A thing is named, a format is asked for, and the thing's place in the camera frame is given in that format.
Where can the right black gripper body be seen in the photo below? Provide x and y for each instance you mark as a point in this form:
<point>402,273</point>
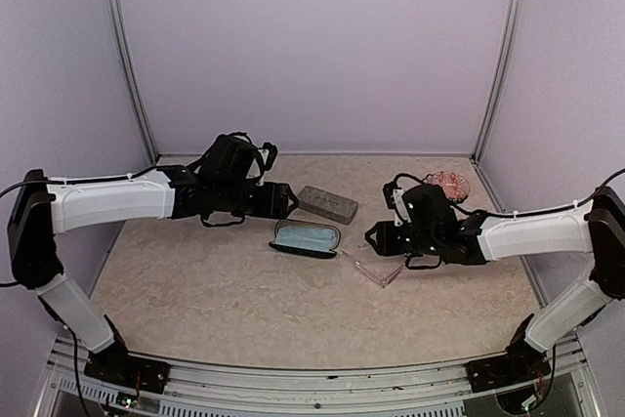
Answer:
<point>396,246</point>

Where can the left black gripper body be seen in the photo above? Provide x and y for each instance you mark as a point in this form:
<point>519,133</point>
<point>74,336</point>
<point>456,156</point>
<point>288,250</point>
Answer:
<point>273,206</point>

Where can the blue cleaning cloth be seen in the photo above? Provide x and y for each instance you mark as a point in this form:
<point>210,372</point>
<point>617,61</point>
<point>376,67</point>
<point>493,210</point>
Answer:
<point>310,238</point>

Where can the black oval glasses case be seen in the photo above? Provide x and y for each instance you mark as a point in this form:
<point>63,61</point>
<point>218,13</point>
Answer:
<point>303,252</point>

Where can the grey glasses case green lining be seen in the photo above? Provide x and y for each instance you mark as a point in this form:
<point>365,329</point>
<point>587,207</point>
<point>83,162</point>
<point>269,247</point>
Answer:
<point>328,205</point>

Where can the clear frame glasses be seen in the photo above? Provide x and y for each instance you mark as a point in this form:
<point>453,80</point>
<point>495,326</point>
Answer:
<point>378,269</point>

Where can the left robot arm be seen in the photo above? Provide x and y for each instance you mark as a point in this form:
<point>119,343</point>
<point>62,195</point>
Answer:
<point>229,177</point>

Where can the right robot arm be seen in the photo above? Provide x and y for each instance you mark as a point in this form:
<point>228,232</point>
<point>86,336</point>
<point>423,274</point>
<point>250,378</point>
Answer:
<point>426,225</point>

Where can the red patterned bowl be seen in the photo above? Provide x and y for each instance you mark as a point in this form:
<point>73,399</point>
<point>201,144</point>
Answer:
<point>455,186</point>

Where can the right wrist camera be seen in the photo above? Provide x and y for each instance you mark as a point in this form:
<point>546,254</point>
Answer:
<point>393,194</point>

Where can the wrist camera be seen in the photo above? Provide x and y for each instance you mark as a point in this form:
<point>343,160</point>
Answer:
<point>393,194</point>
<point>262,161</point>

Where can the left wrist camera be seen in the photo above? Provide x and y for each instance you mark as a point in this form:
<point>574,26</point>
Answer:
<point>262,161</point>

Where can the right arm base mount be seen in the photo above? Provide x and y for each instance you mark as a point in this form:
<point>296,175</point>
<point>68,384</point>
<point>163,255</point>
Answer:
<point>519,363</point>

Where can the aluminium front rail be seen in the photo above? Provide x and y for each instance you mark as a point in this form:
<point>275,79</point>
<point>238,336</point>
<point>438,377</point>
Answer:
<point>195,388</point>

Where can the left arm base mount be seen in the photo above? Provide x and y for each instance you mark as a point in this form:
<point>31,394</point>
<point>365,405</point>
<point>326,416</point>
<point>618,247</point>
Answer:
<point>116,366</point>

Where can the right aluminium corner post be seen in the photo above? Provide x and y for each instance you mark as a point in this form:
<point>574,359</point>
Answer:
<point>497,86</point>

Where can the aluminium corner post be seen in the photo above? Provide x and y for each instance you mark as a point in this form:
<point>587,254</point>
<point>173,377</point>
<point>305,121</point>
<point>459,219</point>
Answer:
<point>497,86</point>
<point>130,79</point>

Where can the left aluminium corner post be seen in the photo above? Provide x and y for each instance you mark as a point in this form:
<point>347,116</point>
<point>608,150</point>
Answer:
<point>130,79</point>

